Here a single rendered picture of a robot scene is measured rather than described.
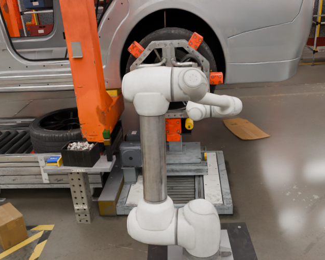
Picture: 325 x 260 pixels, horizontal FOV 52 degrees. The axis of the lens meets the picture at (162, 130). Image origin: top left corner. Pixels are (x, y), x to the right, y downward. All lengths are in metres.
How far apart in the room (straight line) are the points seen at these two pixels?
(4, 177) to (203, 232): 1.78
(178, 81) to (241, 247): 0.87
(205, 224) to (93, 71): 1.19
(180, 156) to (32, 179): 1.13
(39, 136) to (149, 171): 1.47
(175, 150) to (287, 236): 1.04
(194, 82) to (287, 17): 1.51
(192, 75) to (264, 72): 1.48
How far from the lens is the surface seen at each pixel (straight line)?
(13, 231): 2.39
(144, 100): 1.25
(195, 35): 2.28
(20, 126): 3.53
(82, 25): 2.10
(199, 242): 1.46
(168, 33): 2.37
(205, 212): 1.41
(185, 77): 1.20
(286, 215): 2.45
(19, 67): 2.93
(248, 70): 2.62
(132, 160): 2.47
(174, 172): 2.64
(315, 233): 2.35
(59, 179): 2.62
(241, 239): 1.75
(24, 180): 2.74
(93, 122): 2.24
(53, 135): 2.60
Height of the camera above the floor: 1.43
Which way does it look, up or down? 23 degrees down
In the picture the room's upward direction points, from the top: 4 degrees counter-clockwise
